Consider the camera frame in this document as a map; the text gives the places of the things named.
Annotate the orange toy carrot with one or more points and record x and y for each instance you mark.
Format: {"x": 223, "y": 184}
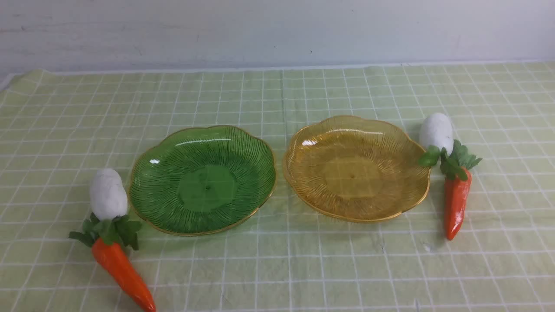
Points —
{"x": 456, "y": 169}
{"x": 109, "y": 254}

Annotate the amber ribbed glass plate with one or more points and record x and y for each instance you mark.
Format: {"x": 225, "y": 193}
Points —
{"x": 356, "y": 169}

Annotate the green ribbed glass plate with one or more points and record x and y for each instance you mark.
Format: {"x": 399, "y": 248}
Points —
{"x": 202, "y": 180}

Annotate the right white toy radish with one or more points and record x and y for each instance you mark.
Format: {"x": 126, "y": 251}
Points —
{"x": 436, "y": 137}

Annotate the white toy radish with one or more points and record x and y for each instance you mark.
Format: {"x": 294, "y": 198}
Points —
{"x": 110, "y": 218}
{"x": 436, "y": 137}

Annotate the left white toy radish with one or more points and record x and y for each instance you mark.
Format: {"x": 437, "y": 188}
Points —
{"x": 110, "y": 218}

